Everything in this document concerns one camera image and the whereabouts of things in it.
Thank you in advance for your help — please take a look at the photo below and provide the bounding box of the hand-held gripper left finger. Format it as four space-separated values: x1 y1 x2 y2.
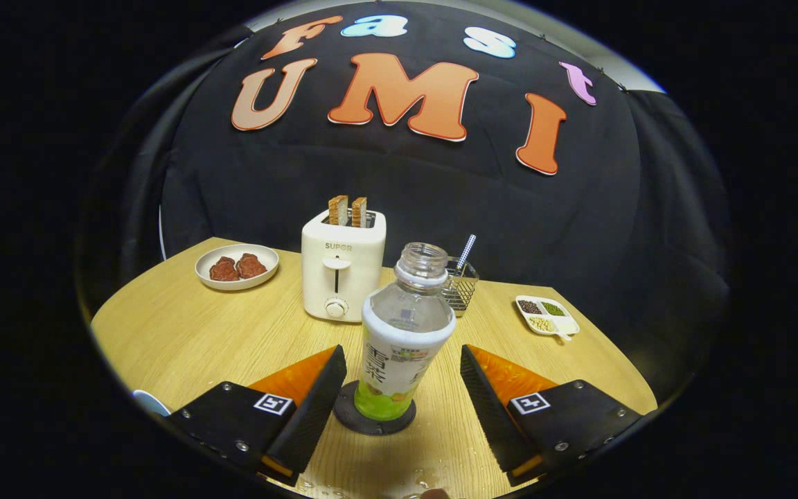
163 345 348 486

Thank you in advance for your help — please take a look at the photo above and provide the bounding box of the white round plate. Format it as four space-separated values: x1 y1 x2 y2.
195 243 280 291

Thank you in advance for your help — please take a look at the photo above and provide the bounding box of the striped straw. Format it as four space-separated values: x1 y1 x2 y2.
456 234 477 272

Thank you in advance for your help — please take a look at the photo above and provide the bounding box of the white divided bean dish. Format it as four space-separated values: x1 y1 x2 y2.
515 295 580 342

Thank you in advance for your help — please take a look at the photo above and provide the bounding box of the wire mesh basket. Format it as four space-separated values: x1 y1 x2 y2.
441 257 480 317

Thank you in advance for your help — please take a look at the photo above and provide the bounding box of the clear plastic juice bottle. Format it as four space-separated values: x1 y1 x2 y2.
354 242 456 422

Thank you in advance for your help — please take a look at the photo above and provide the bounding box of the dark round coaster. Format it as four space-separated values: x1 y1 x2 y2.
332 380 418 436

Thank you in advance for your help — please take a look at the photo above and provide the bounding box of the white cup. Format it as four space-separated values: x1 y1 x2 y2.
132 389 172 418

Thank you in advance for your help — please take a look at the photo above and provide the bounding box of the wooden table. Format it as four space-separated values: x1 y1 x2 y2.
89 237 659 499

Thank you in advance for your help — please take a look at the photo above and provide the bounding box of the black backdrop cloth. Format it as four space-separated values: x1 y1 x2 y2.
73 0 732 410

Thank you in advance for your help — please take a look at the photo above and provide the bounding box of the cream toaster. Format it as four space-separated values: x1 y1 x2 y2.
301 209 387 324

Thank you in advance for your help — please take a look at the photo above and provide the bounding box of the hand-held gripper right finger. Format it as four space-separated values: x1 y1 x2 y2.
460 344 644 487

